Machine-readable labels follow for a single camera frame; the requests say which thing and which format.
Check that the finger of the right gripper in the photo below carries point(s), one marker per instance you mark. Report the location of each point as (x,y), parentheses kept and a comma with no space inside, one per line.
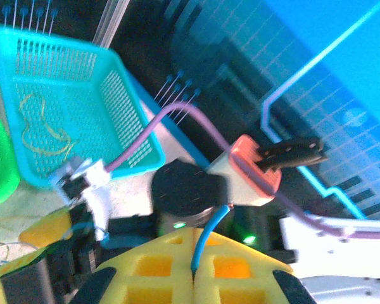
(46,228)
(16,272)

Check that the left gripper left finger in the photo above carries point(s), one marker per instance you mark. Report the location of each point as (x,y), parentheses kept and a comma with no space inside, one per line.
(152,272)

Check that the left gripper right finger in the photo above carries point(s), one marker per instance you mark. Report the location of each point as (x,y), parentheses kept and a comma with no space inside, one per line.
(240,272)

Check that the bundle of rubber bands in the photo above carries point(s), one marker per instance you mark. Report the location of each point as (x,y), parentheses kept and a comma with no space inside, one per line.
(22,141)

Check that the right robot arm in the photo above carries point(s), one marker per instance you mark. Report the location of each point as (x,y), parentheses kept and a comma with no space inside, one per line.
(351,253)

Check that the orange utensil holder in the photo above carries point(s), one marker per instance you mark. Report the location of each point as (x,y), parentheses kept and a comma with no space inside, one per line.
(240,183)

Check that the teal plastic basket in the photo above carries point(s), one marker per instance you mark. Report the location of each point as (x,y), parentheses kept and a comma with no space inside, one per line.
(114,95)

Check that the aluminium frame post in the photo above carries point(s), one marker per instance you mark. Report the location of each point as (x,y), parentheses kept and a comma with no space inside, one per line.
(109,22)

